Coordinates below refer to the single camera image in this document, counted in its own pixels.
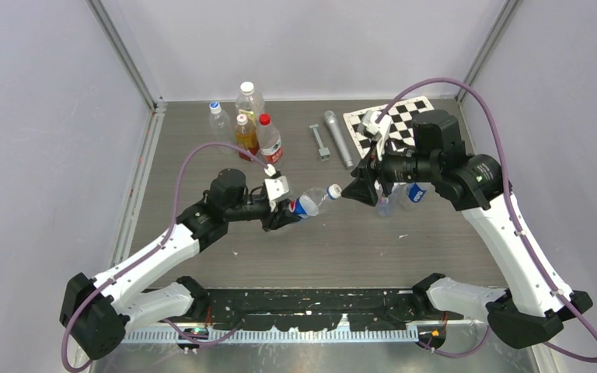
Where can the silver microphone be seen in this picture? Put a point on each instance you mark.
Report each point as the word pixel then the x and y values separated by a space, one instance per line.
pixel 331 122

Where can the clear bottle pink label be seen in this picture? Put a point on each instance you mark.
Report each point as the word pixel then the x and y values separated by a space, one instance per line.
pixel 387 203

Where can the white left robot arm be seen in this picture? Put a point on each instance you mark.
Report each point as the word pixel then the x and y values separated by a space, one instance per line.
pixel 98 311

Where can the tall white cap bottle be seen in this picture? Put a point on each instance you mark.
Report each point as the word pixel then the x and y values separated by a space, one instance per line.
pixel 250 102

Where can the amber liquid bottle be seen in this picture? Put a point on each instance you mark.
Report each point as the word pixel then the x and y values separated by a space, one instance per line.
pixel 246 136

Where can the blue label clear bottle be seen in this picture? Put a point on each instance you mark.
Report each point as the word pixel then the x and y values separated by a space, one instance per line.
pixel 415 192

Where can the Pepsi label clear bottle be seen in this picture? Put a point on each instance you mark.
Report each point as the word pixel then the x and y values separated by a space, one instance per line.
pixel 311 203

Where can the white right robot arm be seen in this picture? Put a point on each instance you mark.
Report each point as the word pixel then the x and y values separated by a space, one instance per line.
pixel 535 303

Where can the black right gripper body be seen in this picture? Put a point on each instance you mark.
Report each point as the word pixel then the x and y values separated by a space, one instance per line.
pixel 408 165

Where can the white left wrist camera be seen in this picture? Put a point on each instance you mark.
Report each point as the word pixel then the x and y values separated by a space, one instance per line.
pixel 276 186

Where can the white bottle cap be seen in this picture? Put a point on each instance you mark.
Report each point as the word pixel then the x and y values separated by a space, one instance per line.
pixel 334 191

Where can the blue white cap bottle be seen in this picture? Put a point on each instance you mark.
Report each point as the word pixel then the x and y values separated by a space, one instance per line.
pixel 221 124

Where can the black white chessboard mat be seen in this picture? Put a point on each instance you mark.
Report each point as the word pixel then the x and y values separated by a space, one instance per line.
pixel 401 130

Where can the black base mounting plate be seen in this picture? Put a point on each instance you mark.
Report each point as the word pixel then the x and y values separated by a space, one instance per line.
pixel 311 309

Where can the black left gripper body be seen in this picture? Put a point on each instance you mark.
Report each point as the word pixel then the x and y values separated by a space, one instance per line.
pixel 253 208

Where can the red cap clear bottle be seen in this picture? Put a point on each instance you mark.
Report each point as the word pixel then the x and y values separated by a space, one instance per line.
pixel 269 139

